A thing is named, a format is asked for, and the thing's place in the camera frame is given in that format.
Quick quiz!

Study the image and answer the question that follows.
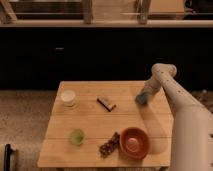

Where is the brown chocolate bar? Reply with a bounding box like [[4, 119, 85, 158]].
[[97, 97, 116, 112]]

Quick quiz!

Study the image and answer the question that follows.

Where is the red bowl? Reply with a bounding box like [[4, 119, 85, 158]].
[[119, 127, 150, 160]]

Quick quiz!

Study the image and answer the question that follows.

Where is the white cup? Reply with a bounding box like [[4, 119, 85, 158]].
[[60, 90, 76, 106]]

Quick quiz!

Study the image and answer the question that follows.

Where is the black object on floor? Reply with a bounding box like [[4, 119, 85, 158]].
[[3, 144, 13, 171]]

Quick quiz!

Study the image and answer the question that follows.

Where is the wooden table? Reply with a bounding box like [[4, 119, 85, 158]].
[[38, 81, 173, 168]]

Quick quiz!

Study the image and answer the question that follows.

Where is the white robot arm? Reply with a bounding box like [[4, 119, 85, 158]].
[[141, 63, 213, 171]]

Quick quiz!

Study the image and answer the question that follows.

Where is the bunch of dark grapes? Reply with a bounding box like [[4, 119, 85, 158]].
[[99, 132, 120, 158]]

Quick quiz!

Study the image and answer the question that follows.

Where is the green cup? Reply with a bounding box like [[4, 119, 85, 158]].
[[69, 129, 85, 146]]

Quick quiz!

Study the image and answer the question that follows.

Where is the blue sponge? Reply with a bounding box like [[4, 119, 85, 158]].
[[135, 93, 146, 105]]

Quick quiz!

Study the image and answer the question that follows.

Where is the wooden shelf rail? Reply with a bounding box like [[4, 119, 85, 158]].
[[0, 0, 213, 27]]

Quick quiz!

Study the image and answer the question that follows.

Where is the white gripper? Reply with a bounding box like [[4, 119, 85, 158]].
[[143, 78, 161, 105]]

